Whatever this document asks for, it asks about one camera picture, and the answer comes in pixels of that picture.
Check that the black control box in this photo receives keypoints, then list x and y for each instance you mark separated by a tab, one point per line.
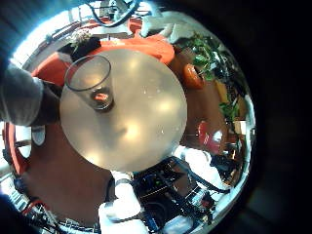
152	185

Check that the black camera equipment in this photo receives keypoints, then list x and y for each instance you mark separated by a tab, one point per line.
224	164

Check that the small potted green plant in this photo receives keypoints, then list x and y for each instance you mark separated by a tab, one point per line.
229	110

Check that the large green leafy plant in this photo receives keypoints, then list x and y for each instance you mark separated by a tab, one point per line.
201	55

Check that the flower bouquet with green stem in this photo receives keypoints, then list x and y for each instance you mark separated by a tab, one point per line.
81	36

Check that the orange curved sofa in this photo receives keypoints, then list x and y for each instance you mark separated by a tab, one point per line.
136	45

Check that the orange round stool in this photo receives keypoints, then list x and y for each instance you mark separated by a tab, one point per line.
193	77

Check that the red chair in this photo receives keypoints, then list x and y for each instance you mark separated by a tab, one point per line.
206	136

